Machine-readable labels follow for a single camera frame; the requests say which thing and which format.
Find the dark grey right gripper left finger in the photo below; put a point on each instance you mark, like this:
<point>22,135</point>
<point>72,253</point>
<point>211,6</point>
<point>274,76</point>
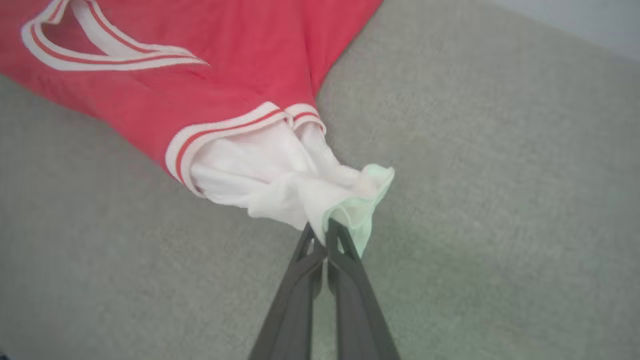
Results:
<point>292,315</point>

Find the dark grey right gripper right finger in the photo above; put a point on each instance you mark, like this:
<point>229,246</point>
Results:
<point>357,315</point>

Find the red jersey with white trim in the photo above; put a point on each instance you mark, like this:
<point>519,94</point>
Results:
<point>225,75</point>

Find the grey fabric sofa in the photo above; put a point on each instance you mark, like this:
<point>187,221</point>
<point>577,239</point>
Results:
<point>500,200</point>

